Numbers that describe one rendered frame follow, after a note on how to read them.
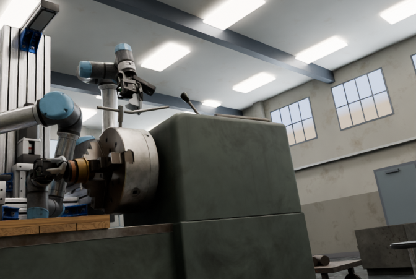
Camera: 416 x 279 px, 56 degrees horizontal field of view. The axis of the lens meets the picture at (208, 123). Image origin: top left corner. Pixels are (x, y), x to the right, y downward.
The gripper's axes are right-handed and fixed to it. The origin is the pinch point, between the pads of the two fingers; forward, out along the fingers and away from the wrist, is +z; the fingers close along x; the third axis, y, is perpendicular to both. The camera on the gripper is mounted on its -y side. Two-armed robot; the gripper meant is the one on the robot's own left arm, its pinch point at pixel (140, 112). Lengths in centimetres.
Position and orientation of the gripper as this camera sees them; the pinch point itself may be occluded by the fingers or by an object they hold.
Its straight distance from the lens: 162.3
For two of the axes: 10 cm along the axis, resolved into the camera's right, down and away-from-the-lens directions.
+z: 2.6, 8.4, -4.8
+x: 5.2, -5.4, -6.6
